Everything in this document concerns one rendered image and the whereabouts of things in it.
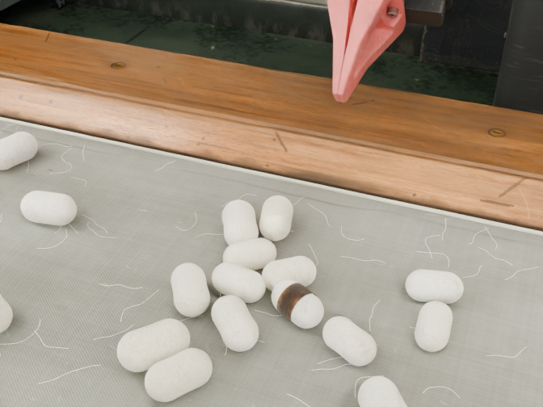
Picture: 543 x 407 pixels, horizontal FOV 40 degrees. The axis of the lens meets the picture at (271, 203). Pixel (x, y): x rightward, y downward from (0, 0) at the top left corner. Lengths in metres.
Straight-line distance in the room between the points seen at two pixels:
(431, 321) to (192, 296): 0.12
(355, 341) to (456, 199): 0.16
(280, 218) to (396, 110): 0.15
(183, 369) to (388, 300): 0.13
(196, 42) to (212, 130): 2.07
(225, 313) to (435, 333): 0.11
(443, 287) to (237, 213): 0.13
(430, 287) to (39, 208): 0.24
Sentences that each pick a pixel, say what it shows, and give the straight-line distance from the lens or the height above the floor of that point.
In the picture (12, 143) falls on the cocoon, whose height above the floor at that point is 0.76.
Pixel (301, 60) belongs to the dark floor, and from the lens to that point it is 2.47.
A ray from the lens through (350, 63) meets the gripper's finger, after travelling 0.47.
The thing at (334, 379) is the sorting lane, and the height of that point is 0.74.
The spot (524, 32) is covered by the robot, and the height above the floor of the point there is 0.58.
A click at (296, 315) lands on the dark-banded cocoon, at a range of 0.40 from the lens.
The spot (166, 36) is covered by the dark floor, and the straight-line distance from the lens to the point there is 2.67.
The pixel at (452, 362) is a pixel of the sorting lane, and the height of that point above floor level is 0.74.
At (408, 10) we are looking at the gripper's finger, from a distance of 0.52.
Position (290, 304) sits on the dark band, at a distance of 0.40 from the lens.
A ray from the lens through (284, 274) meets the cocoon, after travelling 0.42.
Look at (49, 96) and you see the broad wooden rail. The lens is 0.62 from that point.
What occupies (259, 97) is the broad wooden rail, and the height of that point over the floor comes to 0.76.
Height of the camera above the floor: 1.03
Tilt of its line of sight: 35 degrees down
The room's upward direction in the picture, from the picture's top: straight up
